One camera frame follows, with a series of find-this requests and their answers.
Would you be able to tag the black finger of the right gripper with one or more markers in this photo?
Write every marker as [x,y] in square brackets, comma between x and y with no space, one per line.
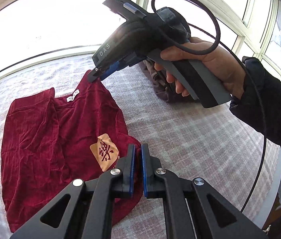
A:
[95,74]

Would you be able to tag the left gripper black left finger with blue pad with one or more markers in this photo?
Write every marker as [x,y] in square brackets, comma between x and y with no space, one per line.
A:
[83,209]

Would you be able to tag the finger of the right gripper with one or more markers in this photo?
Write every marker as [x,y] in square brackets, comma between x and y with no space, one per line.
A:
[112,68]

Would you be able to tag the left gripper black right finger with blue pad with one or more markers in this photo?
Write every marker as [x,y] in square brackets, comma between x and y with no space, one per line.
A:
[193,208]

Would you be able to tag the dark red shirt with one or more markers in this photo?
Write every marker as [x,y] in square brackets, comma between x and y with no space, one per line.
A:
[49,141]

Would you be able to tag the dark folded clothes pile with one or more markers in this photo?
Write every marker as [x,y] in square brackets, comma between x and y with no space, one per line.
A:
[164,90]

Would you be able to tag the person's right hand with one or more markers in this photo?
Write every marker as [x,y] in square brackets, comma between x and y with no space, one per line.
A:
[220,62]

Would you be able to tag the plaid pink grey blanket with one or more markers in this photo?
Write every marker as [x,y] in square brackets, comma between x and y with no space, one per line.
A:
[188,139]

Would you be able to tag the white window frame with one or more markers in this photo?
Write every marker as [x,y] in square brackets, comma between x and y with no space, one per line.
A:
[36,31]

